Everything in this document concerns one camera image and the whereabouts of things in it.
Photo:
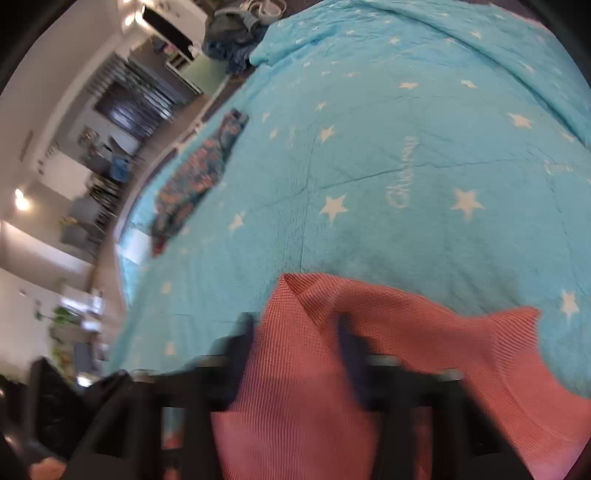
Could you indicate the pink knit sweater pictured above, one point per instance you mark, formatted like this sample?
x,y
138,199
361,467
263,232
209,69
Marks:
x,y
300,392

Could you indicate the white cubby shelf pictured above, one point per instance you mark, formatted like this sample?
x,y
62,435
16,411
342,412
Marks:
x,y
182,57

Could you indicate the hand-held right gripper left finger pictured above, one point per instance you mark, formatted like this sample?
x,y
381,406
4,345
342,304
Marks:
x,y
244,334

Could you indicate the green houseplant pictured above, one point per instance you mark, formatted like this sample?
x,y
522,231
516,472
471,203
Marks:
x,y
62,332

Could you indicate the light blue star blanket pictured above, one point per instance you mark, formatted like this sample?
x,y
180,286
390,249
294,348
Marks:
x,y
392,184

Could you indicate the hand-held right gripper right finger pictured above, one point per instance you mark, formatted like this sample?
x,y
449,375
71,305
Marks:
x,y
350,350

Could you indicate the black television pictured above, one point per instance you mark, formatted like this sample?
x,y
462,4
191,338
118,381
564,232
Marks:
x,y
167,27

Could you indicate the pile of denim clothes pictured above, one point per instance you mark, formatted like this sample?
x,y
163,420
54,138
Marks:
x,y
231,37

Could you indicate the person's pink clothing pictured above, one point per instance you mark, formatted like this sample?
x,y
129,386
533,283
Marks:
x,y
46,470

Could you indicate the floral patterned garment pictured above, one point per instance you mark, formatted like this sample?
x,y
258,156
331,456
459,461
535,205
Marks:
x,y
196,180

